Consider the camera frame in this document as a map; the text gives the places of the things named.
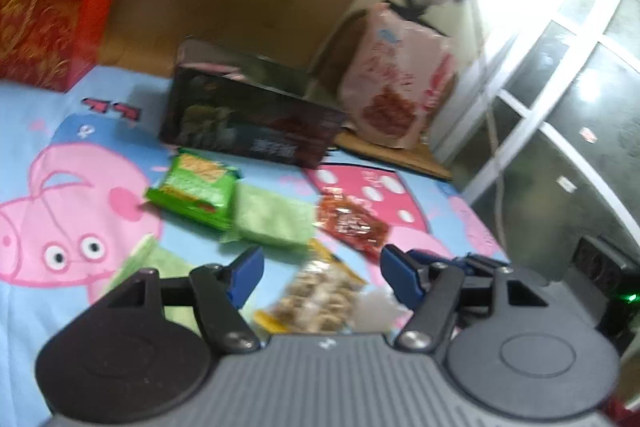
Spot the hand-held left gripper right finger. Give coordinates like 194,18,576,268
382,245,548,354

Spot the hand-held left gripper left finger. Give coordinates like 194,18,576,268
97,246,265,354

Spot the green snack packet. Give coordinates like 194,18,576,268
145,149,243,232

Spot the dark cardboard box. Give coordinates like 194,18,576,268
159,38,347,170

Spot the small clear packet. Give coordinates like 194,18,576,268
354,289,403,333

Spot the light green packet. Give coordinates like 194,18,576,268
106,233,201,340
220,183,317,254

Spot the yellow clear snack packet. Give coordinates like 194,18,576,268
253,241,367,335

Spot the red snack packet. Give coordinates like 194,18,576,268
316,188,392,260

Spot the wooden stool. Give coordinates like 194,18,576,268
332,129,453,182

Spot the large pink snack bag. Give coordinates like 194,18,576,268
337,2,461,150

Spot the black device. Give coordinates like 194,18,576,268
574,234,640,350

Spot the printed blanket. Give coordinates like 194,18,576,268
0,64,507,427

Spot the black clothes hanger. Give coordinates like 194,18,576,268
390,0,437,28

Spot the red gift bag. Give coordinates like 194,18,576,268
0,0,136,94

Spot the white cable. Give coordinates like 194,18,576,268
480,0,508,240

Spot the white window frame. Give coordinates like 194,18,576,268
450,0,640,258

